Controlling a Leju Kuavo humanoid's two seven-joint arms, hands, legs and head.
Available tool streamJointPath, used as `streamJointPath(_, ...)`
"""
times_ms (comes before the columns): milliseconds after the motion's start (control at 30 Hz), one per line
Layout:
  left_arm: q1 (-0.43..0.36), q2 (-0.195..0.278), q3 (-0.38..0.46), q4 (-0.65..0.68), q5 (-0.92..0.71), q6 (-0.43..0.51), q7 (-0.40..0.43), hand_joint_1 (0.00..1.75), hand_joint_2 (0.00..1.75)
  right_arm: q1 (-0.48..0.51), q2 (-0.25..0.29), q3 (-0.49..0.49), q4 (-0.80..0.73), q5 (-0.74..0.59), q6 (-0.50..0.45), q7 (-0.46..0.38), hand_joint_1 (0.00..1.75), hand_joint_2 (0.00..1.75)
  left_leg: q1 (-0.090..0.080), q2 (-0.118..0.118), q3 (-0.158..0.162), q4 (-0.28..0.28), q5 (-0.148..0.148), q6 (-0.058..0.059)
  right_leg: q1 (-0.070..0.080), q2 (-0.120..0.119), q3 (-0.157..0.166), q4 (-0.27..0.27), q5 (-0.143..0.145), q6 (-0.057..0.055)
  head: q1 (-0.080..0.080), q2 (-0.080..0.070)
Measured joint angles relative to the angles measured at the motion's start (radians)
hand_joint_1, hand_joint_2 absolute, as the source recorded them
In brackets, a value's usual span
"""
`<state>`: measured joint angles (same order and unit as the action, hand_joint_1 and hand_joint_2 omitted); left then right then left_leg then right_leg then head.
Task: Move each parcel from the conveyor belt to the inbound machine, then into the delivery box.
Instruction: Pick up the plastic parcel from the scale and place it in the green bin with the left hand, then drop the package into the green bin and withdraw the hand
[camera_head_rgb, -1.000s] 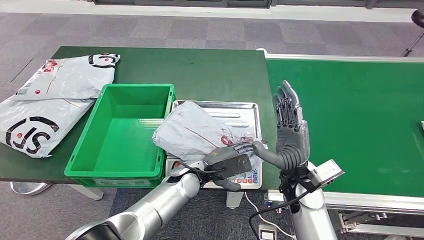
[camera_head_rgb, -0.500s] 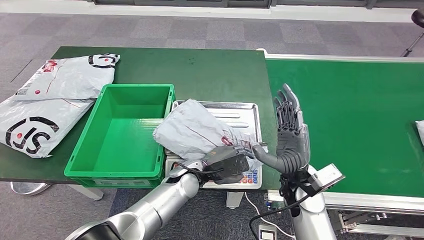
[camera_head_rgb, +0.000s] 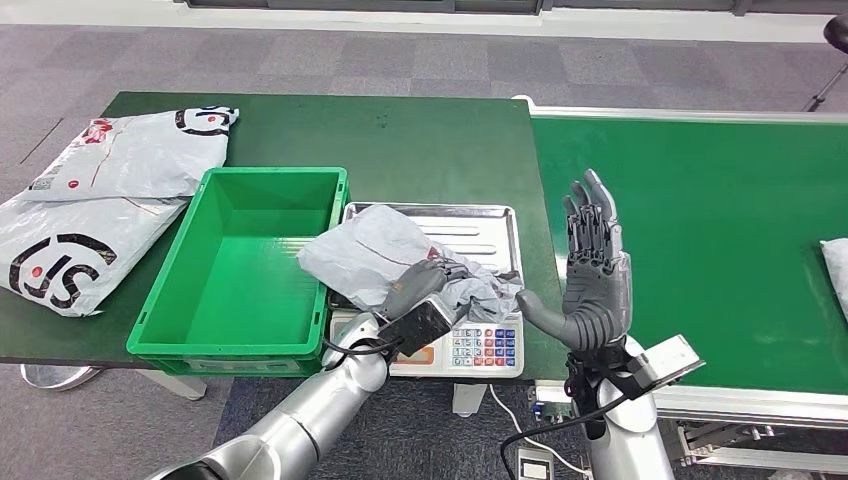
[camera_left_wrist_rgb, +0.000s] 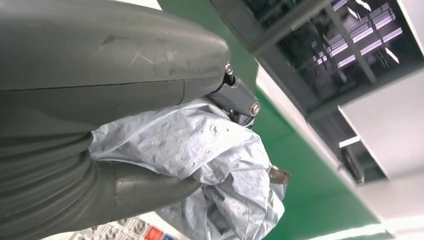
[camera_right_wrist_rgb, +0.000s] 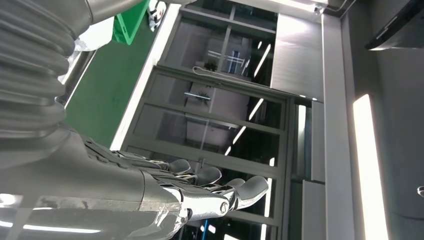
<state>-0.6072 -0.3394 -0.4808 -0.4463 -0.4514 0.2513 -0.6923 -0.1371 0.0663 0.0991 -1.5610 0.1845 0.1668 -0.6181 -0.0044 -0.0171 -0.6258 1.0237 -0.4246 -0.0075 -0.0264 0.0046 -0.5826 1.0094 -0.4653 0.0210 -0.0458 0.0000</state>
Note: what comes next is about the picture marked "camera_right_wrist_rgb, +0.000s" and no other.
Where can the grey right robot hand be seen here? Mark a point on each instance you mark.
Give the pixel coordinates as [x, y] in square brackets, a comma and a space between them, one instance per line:
[99, 188]

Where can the green plastic delivery box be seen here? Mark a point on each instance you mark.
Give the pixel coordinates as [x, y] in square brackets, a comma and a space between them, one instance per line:
[129, 23]

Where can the grey framed glass partition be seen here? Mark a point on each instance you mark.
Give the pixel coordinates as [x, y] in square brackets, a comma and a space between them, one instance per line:
[215, 116]

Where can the long ceiling light strip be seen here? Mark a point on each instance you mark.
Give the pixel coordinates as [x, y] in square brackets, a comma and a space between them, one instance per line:
[369, 165]

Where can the small round ceiling fixture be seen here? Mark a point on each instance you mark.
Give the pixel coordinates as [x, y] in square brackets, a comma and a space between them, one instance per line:
[421, 191]

